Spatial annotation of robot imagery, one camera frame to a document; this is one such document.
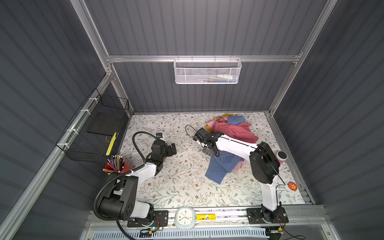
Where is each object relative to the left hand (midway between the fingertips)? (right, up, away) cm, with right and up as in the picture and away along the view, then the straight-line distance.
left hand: (167, 145), depth 92 cm
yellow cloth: (+42, +21, +27) cm, 54 cm away
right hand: (+28, -1, +2) cm, 29 cm away
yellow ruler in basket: (-22, +3, -23) cm, 32 cm away
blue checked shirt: (+32, -13, -2) cm, 35 cm away
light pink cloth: (+28, +13, +16) cm, 35 cm away
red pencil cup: (-25, -8, -13) cm, 30 cm away
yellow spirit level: (+23, -33, -20) cm, 45 cm away
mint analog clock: (+13, -33, -21) cm, 41 cm away
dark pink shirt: (+45, +8, -4) cm, 46 cm away
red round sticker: (+72, -22, -10) cm, 76 cm away
